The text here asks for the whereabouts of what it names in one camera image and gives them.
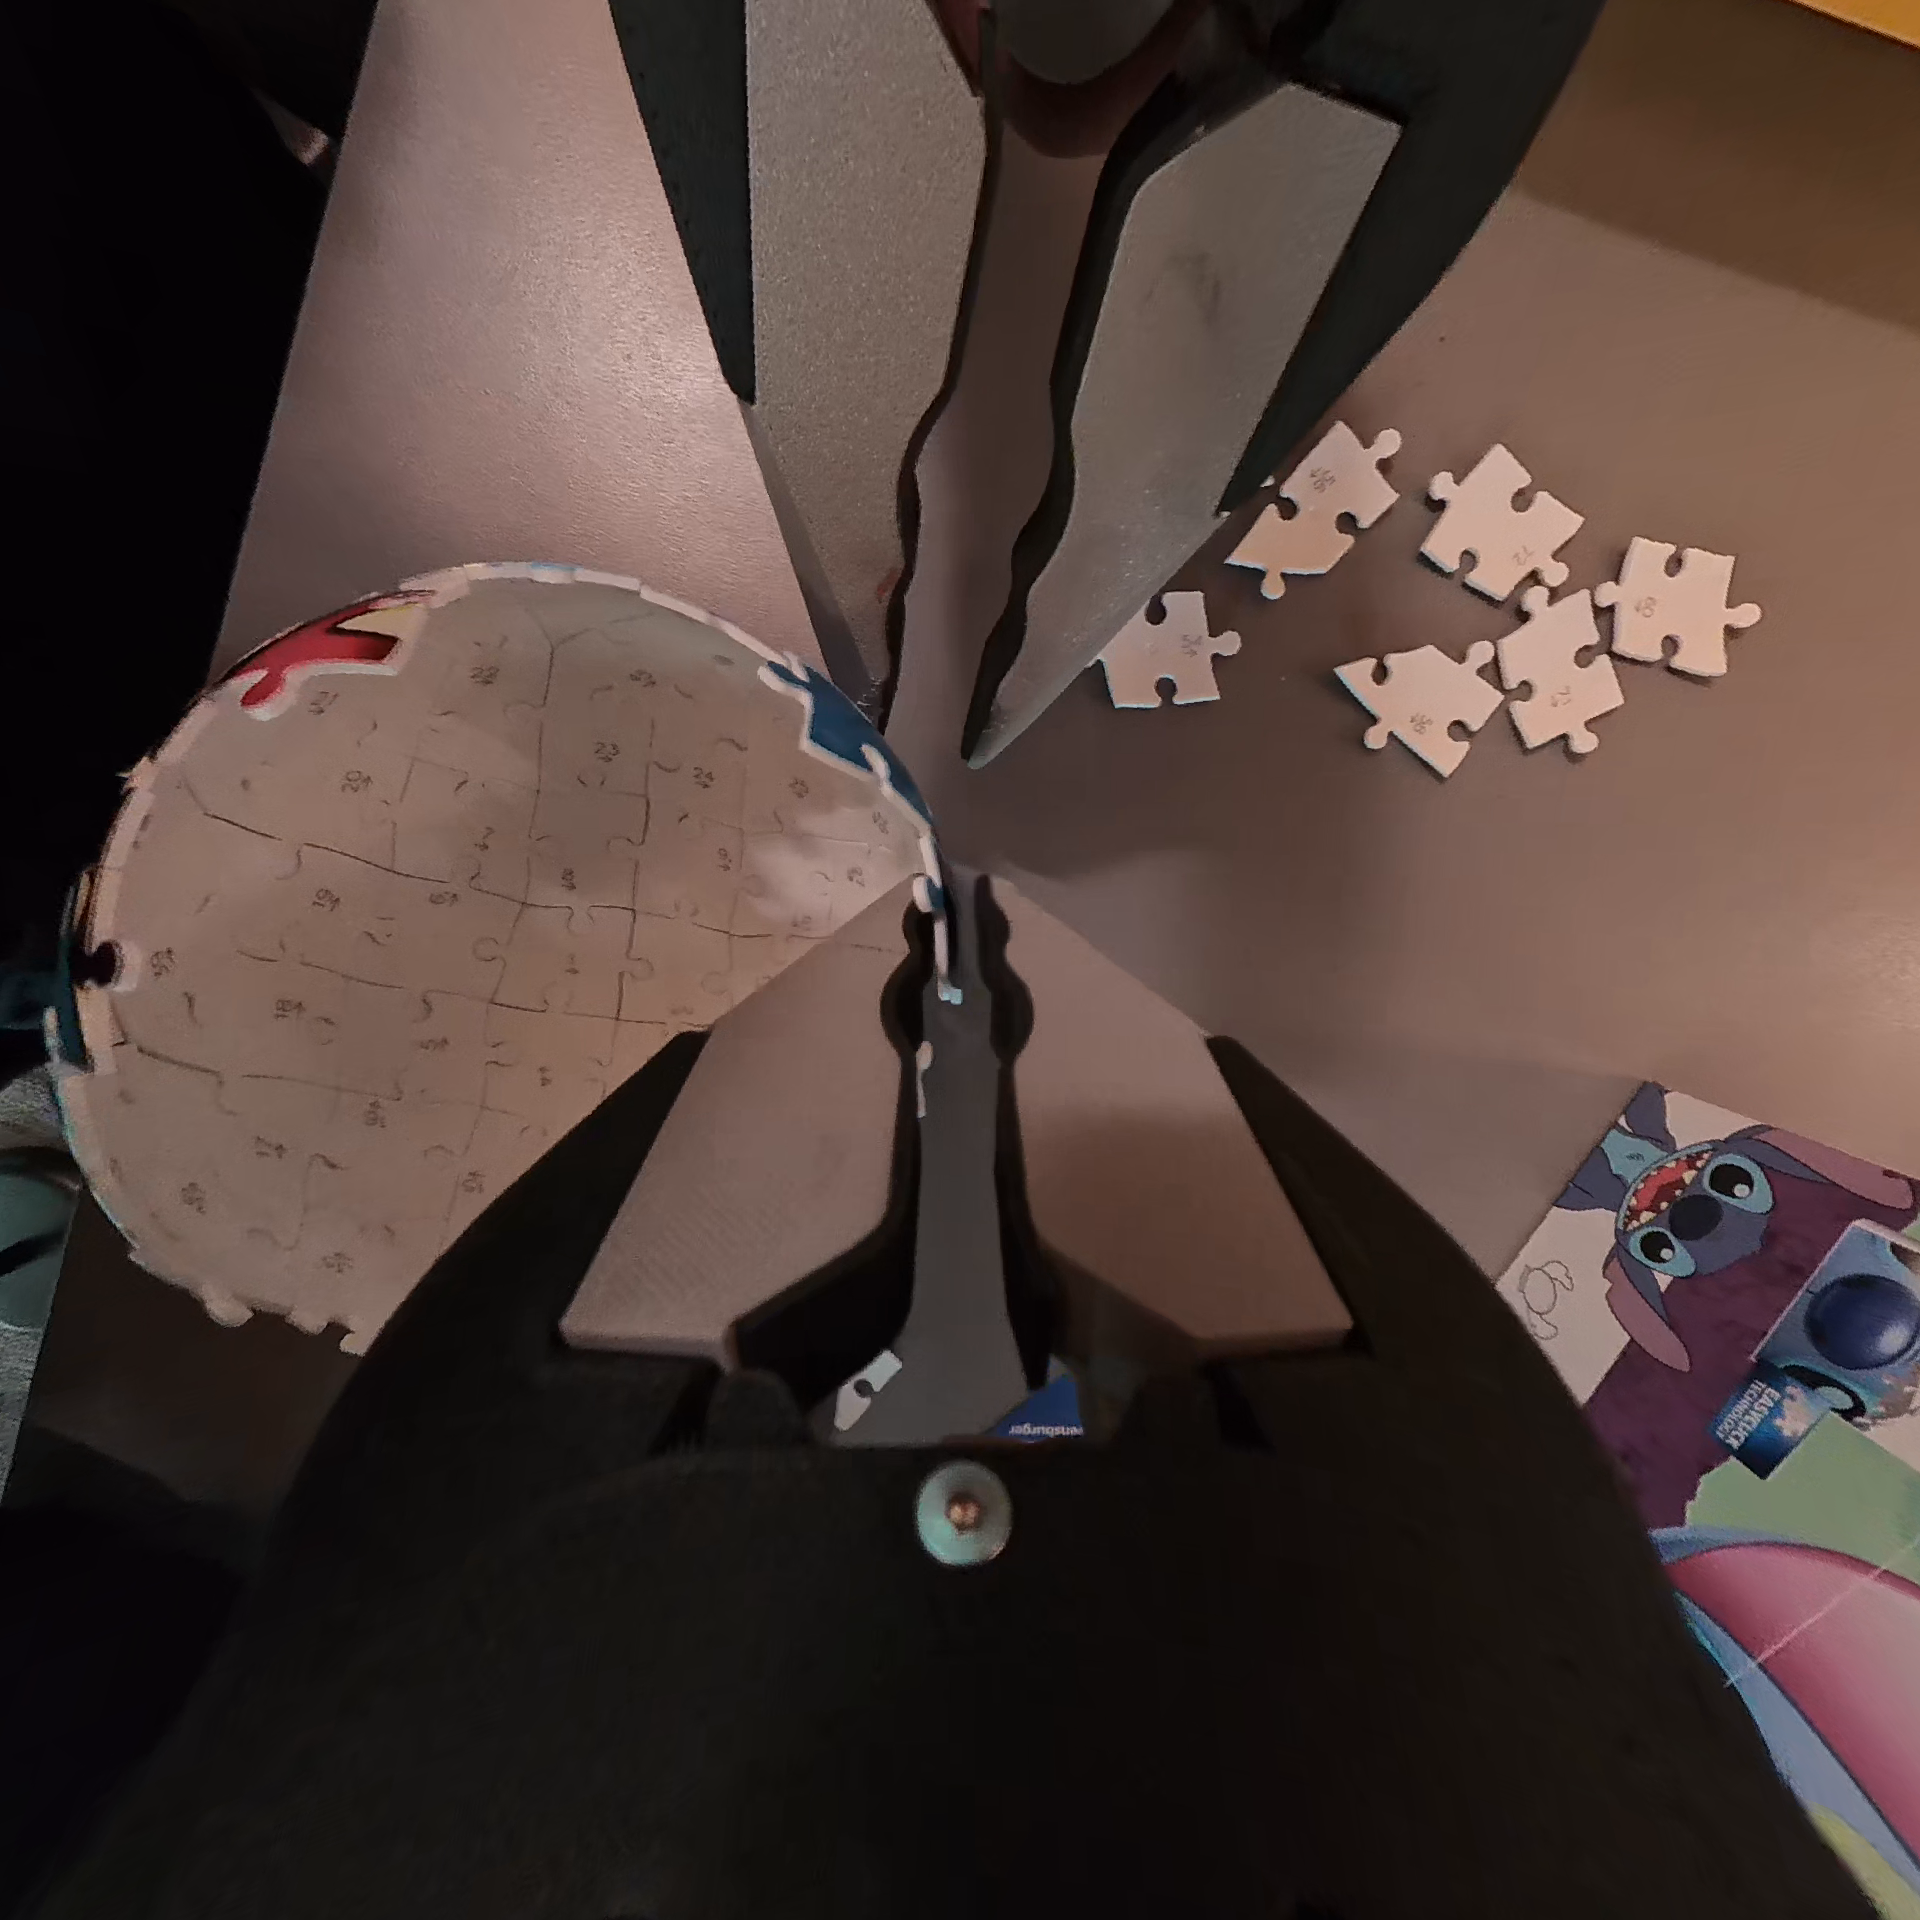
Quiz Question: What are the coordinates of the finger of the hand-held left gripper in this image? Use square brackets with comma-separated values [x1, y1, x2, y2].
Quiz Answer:
[743, 0, 1005, 737]
[960, 79, 1409, 770]

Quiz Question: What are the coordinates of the blue white puzzle ball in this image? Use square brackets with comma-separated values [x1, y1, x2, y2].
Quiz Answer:
[46, 563, 962, 1360]

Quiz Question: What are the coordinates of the pile of puzzle pieces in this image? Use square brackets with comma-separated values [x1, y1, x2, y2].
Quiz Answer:
[1096, 420, 1766, 783]

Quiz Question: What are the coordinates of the cartoon print puzzle box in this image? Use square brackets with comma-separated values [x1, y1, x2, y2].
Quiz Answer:
[1497, 1080, 1920, 1920]

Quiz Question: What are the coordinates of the person's dark clothing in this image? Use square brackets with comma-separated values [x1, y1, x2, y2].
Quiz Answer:
[0, 0, 377, 993]

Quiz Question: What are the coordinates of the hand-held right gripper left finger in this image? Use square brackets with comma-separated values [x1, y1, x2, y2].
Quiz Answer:
[559, 882, 944, 1444]

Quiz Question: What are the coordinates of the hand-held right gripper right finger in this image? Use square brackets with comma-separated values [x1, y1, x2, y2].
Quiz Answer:
[967, 874, 1357, 1450]

